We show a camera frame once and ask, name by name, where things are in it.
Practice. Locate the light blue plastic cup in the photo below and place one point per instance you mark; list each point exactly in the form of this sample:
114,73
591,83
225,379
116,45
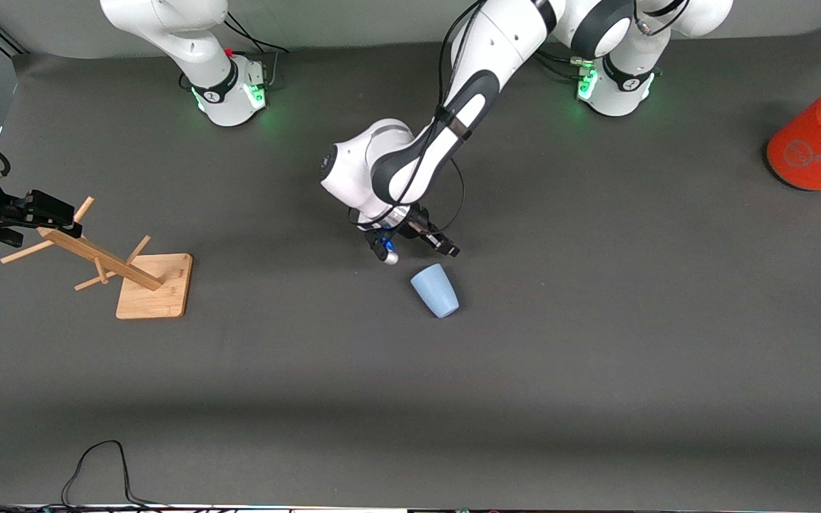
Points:
437,292

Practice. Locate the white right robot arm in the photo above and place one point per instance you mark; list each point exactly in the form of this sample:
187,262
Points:
189,43

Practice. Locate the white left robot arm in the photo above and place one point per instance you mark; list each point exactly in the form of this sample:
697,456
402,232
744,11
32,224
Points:
425,142

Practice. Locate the wooden cup rack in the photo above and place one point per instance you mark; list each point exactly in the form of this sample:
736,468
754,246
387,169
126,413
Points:
154,285

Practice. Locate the dark grey table mat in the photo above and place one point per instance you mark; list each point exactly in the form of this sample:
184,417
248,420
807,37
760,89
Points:
410,370

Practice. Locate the orange canister with grey lid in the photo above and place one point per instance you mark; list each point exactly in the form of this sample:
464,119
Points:
809,146

